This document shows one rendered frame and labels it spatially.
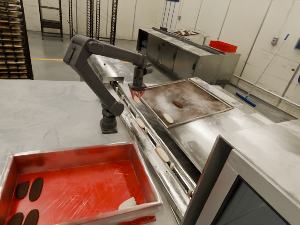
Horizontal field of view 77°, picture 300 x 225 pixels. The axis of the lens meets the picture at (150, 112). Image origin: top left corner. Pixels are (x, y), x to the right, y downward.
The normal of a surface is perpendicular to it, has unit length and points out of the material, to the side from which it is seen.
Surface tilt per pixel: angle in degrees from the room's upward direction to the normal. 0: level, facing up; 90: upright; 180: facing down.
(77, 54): 61
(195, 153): 10
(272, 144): 0
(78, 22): 90
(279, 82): 90
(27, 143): 0
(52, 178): 0
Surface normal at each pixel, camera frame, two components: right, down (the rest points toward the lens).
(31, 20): 0.43, 0.51
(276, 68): -0.89, 0.08
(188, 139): 0.00, -0.83
